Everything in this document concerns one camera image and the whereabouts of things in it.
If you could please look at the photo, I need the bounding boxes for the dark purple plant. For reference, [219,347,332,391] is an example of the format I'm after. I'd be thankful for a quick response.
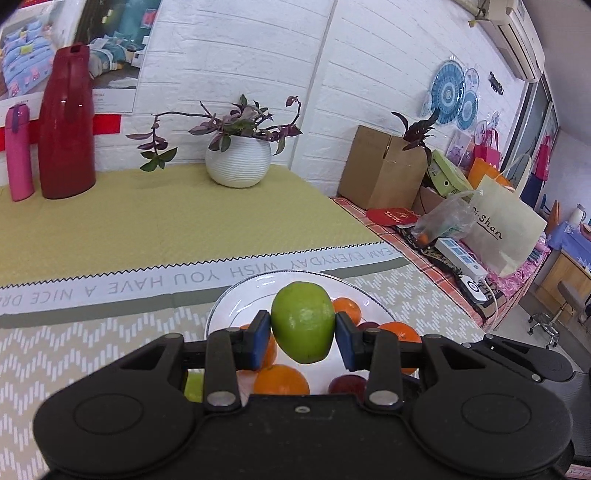
[392,111,439,167]

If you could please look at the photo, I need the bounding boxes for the large oblong green apple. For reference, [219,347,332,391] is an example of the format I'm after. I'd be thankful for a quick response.
[270,281,336,364]

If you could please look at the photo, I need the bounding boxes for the tangerine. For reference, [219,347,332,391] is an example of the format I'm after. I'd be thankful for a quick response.
[331,298,363,324]

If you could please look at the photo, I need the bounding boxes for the wall poster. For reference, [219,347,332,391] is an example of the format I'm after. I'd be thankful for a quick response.
[0,0,162,151]

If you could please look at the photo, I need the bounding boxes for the white plate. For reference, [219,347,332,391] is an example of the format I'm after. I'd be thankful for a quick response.
[204,271,420,398]

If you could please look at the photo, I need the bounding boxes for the pink bottle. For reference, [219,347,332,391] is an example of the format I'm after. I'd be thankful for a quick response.
[6,104,35,202]

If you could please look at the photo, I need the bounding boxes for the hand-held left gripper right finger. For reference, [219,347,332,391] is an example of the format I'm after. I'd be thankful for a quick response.
[335,312,491,411]

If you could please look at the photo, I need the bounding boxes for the green box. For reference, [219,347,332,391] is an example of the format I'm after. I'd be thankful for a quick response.
[427,150,474,199]

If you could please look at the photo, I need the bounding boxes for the cardboard box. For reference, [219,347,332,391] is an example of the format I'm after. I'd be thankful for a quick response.
[338,126,432,210]

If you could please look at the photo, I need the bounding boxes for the white air conditioner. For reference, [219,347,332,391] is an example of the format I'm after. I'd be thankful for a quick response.
[480,0,546,84]

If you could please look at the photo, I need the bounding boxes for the white power strip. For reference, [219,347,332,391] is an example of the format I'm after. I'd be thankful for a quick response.
[436,237,488,280]

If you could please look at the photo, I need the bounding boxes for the wooden cabinet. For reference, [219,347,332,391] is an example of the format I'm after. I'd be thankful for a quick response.
[538,251,591,315]

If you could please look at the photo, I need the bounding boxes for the office stool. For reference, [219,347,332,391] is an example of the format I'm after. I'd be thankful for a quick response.
[529,281,588,349]

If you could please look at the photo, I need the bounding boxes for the clear plastic bag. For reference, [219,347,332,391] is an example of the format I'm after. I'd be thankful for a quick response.
[413,191,476,245]

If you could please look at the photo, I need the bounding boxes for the beige tote bag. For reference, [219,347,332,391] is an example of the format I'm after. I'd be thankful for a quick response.
[466,175,548,278]

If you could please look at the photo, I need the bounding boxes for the blue decorative wall plates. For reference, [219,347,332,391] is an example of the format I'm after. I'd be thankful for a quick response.
[422,60,481,130]

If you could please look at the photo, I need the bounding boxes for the red envelope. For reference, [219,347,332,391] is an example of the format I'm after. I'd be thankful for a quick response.
[366,208,421,227]

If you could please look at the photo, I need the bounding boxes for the purple plant in white pot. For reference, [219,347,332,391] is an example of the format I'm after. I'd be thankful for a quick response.
[126,95,303,188]

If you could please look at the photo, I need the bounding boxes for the orange paper bag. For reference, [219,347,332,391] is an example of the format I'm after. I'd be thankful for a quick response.
[468,158,513,190]

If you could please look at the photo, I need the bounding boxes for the red thermos jug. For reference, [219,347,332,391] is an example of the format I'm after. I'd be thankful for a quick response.
[38,44,97,200]

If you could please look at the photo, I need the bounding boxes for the patterned tablecloth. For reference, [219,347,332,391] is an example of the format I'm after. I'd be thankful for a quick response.
[0,165,485,416]

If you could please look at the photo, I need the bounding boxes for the pink gift bag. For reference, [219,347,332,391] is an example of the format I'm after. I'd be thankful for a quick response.
[471,128,502,167]

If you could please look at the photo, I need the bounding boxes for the small round green apple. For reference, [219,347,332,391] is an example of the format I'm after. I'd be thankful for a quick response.
[184,370,205,403]

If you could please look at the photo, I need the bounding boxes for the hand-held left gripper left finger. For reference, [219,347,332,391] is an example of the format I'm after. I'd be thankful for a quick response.
[108,310,271,412]

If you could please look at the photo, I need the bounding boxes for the plaid cloth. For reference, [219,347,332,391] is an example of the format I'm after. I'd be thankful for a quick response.
[330,196,552,330]

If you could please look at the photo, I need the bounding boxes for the orange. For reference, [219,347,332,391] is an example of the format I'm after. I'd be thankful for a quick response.
[379,322,423,344]
[253,364,311,396]
[240,323,279,370]

